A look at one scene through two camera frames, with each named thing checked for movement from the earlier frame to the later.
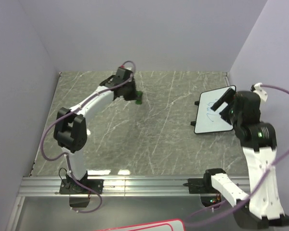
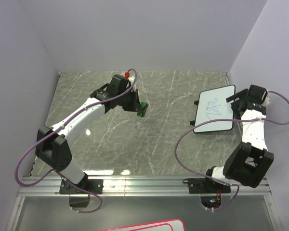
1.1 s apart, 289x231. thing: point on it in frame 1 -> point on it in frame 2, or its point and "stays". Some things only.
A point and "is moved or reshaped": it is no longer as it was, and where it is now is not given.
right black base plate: x=198 y=186 stays
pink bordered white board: x=175 y=224 stays
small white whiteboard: x=208 y=120 stays
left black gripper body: x=129 y=93 -> x=126 y=101
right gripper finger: x=224 y=114 -> x=237 y=113
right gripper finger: x=228 y=97 -> x=239 y=95
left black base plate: x=71 y=186 stays
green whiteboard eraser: x=138 y=100 is moved or reshaped
